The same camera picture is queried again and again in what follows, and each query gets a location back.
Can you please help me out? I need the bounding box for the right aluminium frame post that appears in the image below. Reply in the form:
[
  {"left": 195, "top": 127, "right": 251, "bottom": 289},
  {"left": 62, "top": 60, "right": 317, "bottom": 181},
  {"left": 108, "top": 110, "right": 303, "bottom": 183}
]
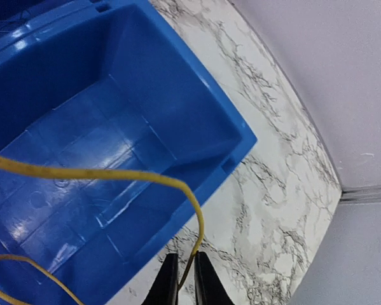
[{"left": 340, "top": 185, "right": 381, "bottom": 204}]

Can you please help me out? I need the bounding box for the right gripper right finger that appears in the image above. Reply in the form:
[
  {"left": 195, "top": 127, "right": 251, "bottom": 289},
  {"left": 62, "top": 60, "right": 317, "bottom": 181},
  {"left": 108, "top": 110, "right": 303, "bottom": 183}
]
[{"left": 194, "top": 252, "right": 234, "bottom": 305}]

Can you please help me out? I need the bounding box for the middle blue storage bin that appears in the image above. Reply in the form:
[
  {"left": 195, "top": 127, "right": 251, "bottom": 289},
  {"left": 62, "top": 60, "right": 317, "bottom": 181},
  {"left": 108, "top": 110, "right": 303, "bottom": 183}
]
[{"left": 0, "top": 1, "right": 116, "bottom": 67}]

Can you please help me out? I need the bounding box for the blue storage bin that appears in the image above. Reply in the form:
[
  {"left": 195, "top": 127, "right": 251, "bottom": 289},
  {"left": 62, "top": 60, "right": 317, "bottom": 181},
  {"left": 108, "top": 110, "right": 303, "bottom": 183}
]
[
  {"left": 0, "top": 1, "right": 116, "bottom": 67},
  {"left": 0, "top": 1, "right": 256, "bottom": 304}
]

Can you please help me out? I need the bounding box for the right blue storage bin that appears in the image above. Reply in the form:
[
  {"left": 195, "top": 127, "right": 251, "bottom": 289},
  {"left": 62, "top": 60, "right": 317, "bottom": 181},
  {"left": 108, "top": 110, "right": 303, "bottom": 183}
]
[{"left": 0, "top": 1, "right": 256, "bottom": 304}]

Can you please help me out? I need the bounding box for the yellow cable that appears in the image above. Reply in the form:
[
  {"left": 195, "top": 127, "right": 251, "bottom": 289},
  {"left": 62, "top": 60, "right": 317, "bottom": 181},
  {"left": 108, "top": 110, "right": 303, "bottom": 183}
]
[{"left": 0, "top": 151, "right": 205, "bottom": 305}]

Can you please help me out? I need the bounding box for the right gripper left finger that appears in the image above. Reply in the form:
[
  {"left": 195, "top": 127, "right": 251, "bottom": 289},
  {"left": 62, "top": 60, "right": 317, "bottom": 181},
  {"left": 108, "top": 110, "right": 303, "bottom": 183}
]
[{"left": 142, "top": 254, "right": 179, "bottom": 305}]

